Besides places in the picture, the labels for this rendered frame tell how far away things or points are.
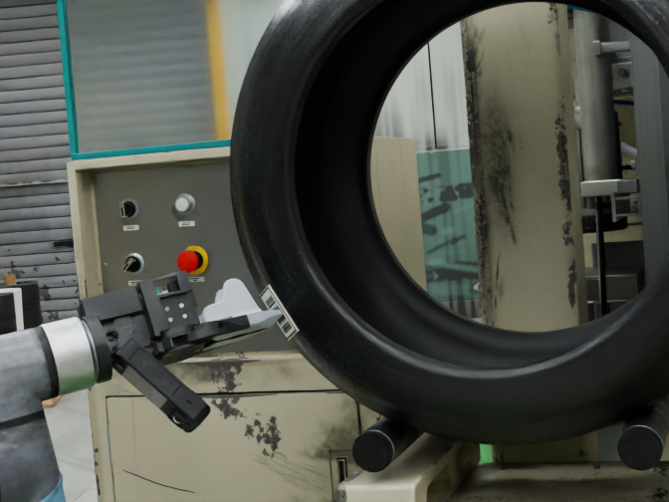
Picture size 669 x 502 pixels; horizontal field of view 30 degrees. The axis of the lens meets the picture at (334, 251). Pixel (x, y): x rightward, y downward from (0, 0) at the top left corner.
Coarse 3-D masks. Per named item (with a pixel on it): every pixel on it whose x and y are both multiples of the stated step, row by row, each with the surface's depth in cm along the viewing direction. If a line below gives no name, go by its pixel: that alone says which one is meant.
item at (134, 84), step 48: (96, 0) 222; (144, 0) 220; (192, 0) 217; (240, 0) 214; (96, 48) 223; (144, 48) 220; (192, 48) 218; (240, 48) 215; (96, 96) 224; (144, 96) 221; (192, 96) 218; (96, 144) 224; (144, 144) 222; (192, 144) 218
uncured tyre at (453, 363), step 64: (320, 0) 132; (384, 0) 155; (448, 0) 156; (512, 0) 154; (576, 0) 151; (640, 0) 121; (256, 64) 137; (320, 64) 133; (384, 64) 159; (256, 128) 135; (320, 128) 160; (256, 192) 135; (320, 192) 161; (256, 256) 137; (320, 256) 159; (384, 256) 161; (320, 320) 134; (384, 320) 160; (448, 320) 159; (640, 320) 123; (384, 384) 132; (448, 384) 130; (512, 384) 128; (576, 384) 126; (640, 384) 126
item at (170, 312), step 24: (144, 288) 129; (168, 288) 132; (96, 312) 129; (120, 312) 130; (144, 312) 130; (168, 312) 131; (192, 312) 131; (96, 336) 126; (120, 336) 129; (144, 336) 130; (168, 336) 129; (168, 360) 132
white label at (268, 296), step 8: (264, 296) 138; (272, 296) 136; (264, 304) 139; (272, 304) 138; (280, 304) 136; (280, 320) 138; (288, 320) 136; (280, 328) 139; (288, 328) 137; (296, 328) 136; (288, 336) 138
